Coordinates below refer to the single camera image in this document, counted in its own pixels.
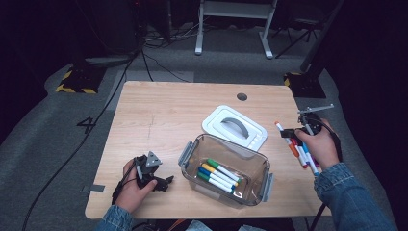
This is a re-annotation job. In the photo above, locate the grey tape strip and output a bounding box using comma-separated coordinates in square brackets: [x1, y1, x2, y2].
[81, 183, 106, 194]

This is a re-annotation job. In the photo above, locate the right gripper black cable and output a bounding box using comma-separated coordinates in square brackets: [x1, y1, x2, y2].
[309, 116, 344, 231]

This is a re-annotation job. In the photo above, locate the orange marker pen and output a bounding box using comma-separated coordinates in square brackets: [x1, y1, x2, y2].
[274, 120, 301, 159]

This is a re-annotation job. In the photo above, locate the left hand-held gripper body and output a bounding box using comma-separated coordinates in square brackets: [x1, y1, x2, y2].
[133, 150, 164, 190]

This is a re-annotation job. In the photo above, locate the person's left leg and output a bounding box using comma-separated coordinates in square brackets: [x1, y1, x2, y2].
[186, 219, 215, 231]

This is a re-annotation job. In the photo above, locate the white desk frame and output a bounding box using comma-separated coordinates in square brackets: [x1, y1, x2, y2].
[194, 0, 279, 60]

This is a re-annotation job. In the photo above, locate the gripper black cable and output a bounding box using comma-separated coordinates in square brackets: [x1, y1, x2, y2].
[309, 116, 344, 231]
[111, 158, 141, 205]

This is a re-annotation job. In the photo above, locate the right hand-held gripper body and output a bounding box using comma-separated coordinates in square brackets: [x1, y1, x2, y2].
[297, 103, 335, 136]

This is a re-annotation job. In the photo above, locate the dark green marker pen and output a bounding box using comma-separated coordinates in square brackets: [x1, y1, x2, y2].
[196, 171, 234, 194]

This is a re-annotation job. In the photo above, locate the yellow marker pen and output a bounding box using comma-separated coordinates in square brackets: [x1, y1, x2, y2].
[200, 162, 240, 188]

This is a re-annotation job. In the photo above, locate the black stand with striped base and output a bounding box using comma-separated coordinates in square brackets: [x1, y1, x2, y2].
[283, 0, 345, 99]
[55, 62, 109, 95]

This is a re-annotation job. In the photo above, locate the white lid with grey handle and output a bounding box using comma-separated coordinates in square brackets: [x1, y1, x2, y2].
[201, 104, 268, 152]

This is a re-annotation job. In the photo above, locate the orange cable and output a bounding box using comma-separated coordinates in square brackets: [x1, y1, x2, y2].
[166, 218, 187, 231]

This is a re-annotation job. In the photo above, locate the person's leg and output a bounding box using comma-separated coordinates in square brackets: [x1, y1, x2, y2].
[239, 224, 268, 231]
[186, 219, 215, 231]

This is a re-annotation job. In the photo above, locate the person's right leg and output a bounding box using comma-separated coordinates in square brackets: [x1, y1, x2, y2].
[239, 224, 268, 231]

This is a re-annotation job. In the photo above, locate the person's left hand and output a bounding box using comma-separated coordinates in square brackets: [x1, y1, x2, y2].
[115, 158, 159, 214]

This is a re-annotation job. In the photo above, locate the person's right hand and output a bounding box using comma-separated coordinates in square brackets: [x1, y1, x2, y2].
[294, 118, 341, 171]

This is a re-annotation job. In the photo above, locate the clear plastic storage box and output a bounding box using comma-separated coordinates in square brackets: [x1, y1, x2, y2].
[177, 133, 275, 210]

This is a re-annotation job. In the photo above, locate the bundle of floor cables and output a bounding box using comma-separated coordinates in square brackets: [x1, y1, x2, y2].
[143, 23, 201, 49]

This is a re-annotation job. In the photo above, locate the long black floor cable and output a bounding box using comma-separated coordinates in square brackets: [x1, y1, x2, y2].
[20, 51, 142, 231]

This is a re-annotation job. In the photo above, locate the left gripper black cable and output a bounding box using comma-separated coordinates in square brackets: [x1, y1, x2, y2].
[111, 158, 141, 205]

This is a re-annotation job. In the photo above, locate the thin black floor cable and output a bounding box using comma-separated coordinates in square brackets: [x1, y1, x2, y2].
[140, 52, 155, 83]
[142, 52, 191, 84]

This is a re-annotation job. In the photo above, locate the black tripod stand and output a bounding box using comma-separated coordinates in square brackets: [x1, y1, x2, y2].
[274, 17, 323, 60]

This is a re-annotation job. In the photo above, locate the light blue marker pen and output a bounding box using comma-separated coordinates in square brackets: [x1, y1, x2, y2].
[301, 142, 320, 177]

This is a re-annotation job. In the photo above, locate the red marker pen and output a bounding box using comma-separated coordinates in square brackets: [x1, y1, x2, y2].
[290, 138, 309, 169]

